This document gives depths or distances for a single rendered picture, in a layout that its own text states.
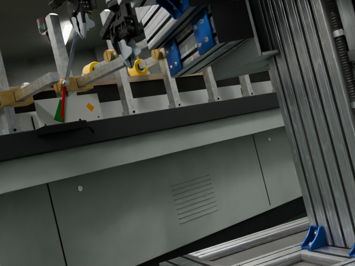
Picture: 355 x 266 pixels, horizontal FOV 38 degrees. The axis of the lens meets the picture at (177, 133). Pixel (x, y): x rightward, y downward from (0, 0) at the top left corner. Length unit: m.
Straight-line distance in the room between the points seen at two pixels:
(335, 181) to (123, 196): 1.23
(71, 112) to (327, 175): 1.01
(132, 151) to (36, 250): 0.51
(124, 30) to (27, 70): 10.41
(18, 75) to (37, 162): 10.22
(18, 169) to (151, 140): 0.58
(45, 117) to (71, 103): 0.12
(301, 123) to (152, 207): 1.22
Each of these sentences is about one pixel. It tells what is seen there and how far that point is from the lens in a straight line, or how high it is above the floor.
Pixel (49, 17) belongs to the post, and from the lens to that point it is 1.96.
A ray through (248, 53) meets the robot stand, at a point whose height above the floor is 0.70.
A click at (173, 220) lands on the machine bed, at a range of 2.37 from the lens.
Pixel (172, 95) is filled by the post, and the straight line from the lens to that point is 2.20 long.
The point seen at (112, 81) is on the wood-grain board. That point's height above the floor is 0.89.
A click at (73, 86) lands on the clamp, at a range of 1.90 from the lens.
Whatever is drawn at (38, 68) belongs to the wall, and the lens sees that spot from 12.05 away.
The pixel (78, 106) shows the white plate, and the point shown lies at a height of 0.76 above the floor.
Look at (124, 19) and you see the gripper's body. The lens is 1.65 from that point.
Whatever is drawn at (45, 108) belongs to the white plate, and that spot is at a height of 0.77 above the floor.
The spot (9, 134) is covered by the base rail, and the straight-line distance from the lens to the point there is 1.73.
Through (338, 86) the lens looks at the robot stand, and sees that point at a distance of 1.07.
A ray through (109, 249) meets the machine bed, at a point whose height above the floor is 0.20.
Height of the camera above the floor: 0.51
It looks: 2 degrees up
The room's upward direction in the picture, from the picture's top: 14 degrees counter-clockwise
